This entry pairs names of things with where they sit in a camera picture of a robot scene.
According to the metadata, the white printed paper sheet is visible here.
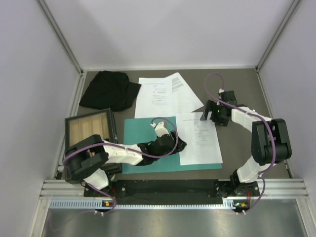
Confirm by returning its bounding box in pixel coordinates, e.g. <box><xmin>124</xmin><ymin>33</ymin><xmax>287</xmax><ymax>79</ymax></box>
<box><xmin>175</xmin><ymin>112</ymin><xmax>223</xmax><ymax>166</ymax></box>
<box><xmin>165</xmin><ymin>73</ymin><xmax>203</xmax><ymax>114</ymax></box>

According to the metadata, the teal plastic file folder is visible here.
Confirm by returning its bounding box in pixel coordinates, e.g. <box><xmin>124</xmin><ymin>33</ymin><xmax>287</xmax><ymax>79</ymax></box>
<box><xmin>122</xmin><ymin>113</ymin><xmax>223</xmax><ymax>174</ymax></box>

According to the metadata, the purple cable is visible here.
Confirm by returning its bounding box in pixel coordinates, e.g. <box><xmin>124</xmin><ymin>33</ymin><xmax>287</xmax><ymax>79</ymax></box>
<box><xmin>63</xmin><ymin>117</ymin><xmax>179</xmax><ymax>215</ymax></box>
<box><xmin>205</xmin><ymin>73</ymin><xmax>278</xmax><ymax>215</ymax></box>

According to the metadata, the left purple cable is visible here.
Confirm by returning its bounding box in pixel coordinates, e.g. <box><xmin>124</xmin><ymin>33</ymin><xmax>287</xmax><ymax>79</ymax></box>
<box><xmin>63</xmin><ymin>117</ymin><xmax>179</xmax><ymax>215</ymax></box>

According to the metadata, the light blue slotted cable duct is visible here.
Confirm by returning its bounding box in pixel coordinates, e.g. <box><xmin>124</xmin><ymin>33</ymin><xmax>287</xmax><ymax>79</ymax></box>
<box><xmin>50</xmin><ymin>199</ymin><xmax>237</xmax><ymax>209</ymax></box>

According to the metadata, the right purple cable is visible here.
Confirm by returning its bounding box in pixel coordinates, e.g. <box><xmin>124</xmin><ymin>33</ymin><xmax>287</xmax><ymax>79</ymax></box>
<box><xmin>205</xmin><ymin>73</ymin><xmax>278</xmax><ymax>215</ymax></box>

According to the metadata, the black cloth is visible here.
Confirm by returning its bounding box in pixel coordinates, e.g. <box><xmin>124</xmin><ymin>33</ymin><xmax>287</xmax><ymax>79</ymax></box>
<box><xmin>79</xmin><ymin>71</ymin><xmax>141</xmax><ymax>112</ymax></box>

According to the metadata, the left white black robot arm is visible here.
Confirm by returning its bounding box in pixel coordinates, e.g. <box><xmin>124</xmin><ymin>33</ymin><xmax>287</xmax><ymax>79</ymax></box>
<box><xmin>63</xmin><ymin>130</ymin><xmax>187</xmax><ymax>196</ymax></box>

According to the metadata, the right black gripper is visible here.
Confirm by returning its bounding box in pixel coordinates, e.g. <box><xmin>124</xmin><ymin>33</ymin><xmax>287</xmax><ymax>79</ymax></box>
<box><xmin>200</xmin><ymin>100</ymin><xmax>229</xmax><ymax>127</ymax></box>

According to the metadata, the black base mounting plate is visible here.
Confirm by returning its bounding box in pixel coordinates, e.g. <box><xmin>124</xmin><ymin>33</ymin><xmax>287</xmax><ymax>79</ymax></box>
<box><xmin>83</xmin><ymin>179</ymin><xmax>260</xmax><ymax>198</ymax></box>

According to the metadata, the aluminium frame rail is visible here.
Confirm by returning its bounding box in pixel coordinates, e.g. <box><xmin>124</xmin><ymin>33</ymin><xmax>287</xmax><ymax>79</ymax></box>
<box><xmin>37</xmin><ymin>0</ymin><xmax>84</xmax><ymax>75</ymax></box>

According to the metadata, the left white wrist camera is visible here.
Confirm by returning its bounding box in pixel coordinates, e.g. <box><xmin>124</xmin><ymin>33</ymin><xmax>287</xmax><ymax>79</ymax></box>
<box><xmin>151</xmin><ymin>121</ymin><xmax>170</xmax><ymax>138</ymax></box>

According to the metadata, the black framed display box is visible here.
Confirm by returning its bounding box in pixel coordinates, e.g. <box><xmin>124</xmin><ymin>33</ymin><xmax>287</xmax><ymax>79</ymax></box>
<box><xmin>64</xmin><ymin>108</ymin><xmax>123</xmax><ymax>185</ymax></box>

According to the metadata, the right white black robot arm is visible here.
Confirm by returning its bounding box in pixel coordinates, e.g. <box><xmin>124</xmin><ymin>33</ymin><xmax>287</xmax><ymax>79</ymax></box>
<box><xmin>200</xmin><ymin>89</ymin><xmax>292</xmax><ymax>196</ymax></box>

